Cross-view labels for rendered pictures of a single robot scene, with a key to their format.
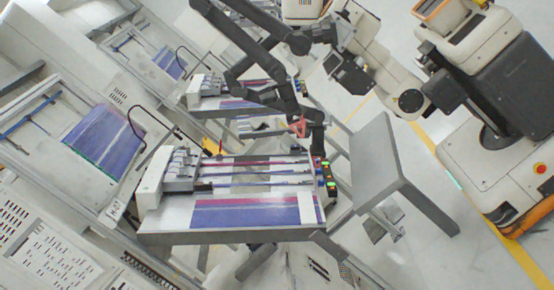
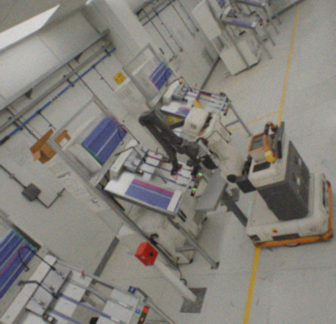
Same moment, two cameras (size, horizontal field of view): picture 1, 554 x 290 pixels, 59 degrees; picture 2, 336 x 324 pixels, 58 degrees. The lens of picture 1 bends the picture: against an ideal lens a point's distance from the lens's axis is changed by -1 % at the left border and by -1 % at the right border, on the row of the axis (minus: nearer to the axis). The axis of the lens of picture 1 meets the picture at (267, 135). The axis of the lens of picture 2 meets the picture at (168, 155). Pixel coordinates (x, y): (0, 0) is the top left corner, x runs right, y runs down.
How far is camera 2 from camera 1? 1.34 m
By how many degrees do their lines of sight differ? 25
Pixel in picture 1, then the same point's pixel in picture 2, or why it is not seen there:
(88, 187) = (90, 164)
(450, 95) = (246, 187)
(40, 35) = (109, 14)
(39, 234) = (69, 176)
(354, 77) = (208, 162)
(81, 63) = (128, 36)
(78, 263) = (82, 189)
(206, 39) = (208, 27)
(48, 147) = (77, 147)
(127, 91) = (132, 91)
